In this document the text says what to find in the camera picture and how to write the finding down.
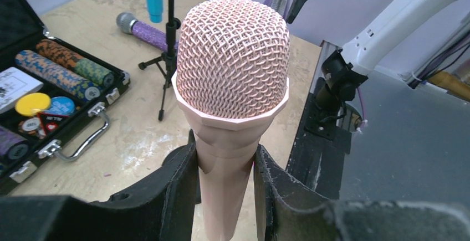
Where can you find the yellow poker chip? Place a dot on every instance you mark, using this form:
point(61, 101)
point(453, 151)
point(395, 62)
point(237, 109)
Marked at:
point(33, 103)

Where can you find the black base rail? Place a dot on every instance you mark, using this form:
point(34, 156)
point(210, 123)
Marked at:
point(317, 157)

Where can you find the pink microphone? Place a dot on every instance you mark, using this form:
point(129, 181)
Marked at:
point(231, 82)

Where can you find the black poker chip case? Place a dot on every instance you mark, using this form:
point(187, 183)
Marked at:
point(65, 70)

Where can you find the black tripod shock-mount stand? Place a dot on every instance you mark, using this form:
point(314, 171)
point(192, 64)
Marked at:
point(166, 62)

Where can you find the blue poker chip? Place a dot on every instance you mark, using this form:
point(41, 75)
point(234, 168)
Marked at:
point(61, 105)

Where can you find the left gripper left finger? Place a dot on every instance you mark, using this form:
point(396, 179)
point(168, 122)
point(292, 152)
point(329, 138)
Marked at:
point(158, 207)

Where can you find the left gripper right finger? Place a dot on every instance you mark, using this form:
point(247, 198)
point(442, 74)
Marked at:
point(286, 209)

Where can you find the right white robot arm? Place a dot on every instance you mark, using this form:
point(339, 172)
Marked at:
point(348, 67)

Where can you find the white card deck box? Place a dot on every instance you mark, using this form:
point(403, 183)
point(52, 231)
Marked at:
point(15, 84)

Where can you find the purple glitter microphone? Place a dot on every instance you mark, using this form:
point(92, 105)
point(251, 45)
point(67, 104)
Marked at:
point(129, 24)

